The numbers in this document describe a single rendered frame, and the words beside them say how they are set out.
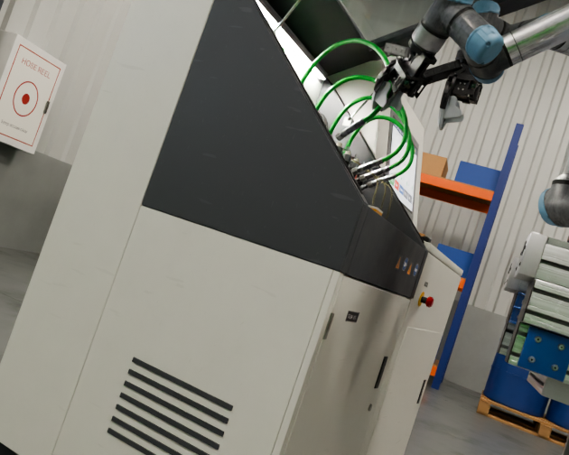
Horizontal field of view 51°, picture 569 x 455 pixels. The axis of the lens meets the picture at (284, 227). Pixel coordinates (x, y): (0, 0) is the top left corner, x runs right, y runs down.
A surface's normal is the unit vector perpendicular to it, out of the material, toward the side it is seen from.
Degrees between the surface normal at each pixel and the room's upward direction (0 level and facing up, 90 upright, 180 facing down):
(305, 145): 90
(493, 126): 90
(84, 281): 90
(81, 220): 90
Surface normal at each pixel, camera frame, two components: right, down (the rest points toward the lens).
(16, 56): 0.90, 0.29
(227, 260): -0.41, -0.19
